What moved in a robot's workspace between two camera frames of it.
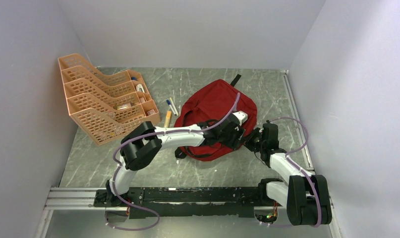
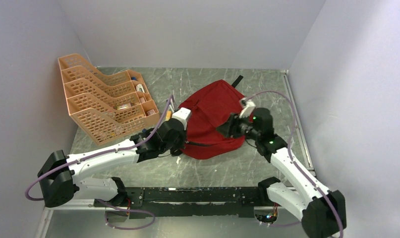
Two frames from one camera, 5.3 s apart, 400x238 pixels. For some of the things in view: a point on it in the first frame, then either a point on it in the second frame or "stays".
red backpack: x=207 y=105 stays
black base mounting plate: x=204 y=202 stays
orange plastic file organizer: x=107 y=104 stays
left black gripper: x=235 y=142 -> x=180 y=143
